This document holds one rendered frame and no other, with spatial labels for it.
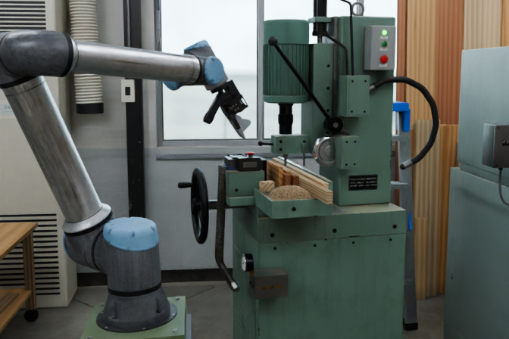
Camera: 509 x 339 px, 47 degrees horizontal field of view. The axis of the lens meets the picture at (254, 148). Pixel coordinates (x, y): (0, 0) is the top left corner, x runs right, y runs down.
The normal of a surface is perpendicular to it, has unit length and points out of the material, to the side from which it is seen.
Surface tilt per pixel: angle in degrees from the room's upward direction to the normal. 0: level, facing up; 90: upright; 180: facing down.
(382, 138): 90
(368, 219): 90
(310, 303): 90
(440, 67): 87
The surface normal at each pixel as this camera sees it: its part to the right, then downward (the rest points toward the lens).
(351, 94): 0.25, 0.12
